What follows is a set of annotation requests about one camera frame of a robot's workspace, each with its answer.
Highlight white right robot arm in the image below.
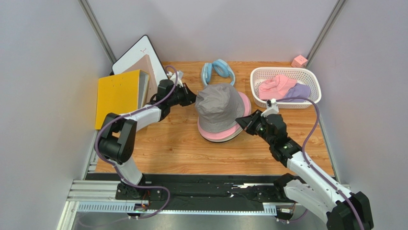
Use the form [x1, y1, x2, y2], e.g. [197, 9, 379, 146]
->
[236, 110, 374, 230]

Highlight pink brown folder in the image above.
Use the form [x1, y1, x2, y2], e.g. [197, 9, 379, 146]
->
[125, 55, 157, 103]

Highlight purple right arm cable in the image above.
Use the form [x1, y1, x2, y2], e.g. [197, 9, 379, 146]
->
[271, 96, 364, 230]

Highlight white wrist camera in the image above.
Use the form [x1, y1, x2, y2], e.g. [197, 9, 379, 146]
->
[167, 70, 184, 86]
[261, 98, 279, 118]

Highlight grey hat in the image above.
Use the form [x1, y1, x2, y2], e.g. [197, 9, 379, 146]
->
[194, 83, 251, 135]

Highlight lavender cloth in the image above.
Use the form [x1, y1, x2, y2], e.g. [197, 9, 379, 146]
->
[283, 83, 311, 103]

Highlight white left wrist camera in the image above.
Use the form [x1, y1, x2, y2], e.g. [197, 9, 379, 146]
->
[167, 70, 184, 86]

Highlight white board black frame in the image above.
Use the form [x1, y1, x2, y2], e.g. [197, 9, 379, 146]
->
[112, 35, 167, 94]

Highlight pink cloth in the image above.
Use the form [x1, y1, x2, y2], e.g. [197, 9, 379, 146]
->
[258, 74, 297, 100]

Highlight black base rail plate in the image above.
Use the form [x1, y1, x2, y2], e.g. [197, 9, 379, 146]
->
[110, 173, 305, 213]

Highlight light blue headphones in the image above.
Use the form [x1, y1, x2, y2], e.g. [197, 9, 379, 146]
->
[201, 59, 236, 86]

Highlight white perforated plastic basket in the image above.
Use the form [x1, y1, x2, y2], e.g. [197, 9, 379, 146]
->
[250, 67, 321, 108]

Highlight yellow binder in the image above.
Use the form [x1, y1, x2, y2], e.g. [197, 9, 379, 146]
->
[94, 69, 149, 130]

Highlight small pink box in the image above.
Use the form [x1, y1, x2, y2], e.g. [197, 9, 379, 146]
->
[291, 55, 308, 68]

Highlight pink bucket hat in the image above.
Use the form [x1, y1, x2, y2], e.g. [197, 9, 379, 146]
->
[197, 92, 251, 143]

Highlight pink and beige reversible hat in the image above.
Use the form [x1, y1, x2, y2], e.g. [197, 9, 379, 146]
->
[201, 132, 240, 143]

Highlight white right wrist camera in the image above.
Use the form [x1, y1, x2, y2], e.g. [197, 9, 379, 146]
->
[261, 98, 279, 118]

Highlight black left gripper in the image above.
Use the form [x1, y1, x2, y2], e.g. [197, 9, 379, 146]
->
[167, 83, 200, 107]

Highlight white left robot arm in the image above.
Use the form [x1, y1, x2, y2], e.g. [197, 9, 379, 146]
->
[94, 80, 196, 188]

